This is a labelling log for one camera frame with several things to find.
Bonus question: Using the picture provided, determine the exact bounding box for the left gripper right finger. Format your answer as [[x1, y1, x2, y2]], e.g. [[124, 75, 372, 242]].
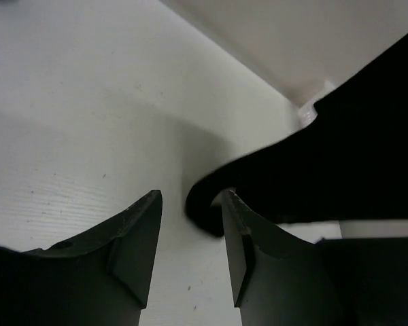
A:
[[222, 190, 408, 325]]

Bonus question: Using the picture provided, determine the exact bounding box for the black tank top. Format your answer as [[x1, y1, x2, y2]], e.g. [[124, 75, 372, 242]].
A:
[[185, 33, 408, 237]]

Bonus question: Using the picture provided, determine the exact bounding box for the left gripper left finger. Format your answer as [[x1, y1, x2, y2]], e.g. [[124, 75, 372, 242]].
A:
[[0, 190, 163, 325]]

